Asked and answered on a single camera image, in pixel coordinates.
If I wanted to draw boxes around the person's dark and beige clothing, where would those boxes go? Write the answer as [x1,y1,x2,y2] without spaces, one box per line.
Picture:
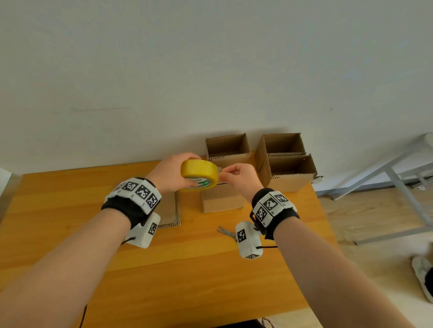
[216,267,433,328]

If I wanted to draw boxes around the black left wristband with markers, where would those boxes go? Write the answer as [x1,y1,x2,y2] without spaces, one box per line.
[101,177,162,230]

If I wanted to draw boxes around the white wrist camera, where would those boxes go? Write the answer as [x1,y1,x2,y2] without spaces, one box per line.
[235,221,264,260]
[125,212,161,250]

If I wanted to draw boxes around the blue-handled scissors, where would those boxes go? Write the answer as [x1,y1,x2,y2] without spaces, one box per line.
[217,226,237,242]

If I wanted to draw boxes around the black wristband with markers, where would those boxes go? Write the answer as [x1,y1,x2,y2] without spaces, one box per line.
[101,177,162,230]
[249,187,300,241]

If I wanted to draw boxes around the person's right forearm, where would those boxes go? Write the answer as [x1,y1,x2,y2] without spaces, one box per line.
[272,216,415,328]

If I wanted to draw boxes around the yellow tape roll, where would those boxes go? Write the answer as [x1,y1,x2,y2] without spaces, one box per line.
[180,159,222,192]

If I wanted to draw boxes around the grey metal table frame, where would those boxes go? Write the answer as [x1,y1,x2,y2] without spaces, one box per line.
[318,132,433,246]

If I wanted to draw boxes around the white cabinet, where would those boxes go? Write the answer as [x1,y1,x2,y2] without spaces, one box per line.
[0,168,13,198]

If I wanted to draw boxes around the stack of cardboard boxes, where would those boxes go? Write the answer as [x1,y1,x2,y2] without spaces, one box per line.
[154,191,182,229]

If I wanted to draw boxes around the person's left forearm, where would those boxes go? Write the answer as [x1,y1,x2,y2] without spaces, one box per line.
[0,208,132,328]

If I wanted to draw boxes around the black left camera cable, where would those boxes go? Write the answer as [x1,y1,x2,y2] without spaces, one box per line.
[78,236,137,328]

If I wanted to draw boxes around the black right wristband with markers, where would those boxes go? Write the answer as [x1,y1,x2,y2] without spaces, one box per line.
[249,187,300,241]

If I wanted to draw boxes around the person's right hand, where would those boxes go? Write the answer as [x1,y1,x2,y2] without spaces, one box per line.
[220,163,264,203]

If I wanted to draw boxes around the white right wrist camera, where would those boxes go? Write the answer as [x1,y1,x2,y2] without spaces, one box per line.
[235,221,264,260]

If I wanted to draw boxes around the person's left hand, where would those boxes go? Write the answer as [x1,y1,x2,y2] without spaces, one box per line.
[145,152,202,194]

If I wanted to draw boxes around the brown cardboard paper box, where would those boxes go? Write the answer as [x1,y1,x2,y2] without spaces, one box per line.
[260,154,318,193]
[205,133,252,169]
[201,182,247,214]
[254,132,307,176]

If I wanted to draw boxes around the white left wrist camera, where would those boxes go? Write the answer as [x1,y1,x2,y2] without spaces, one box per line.
[125,212,161,250]

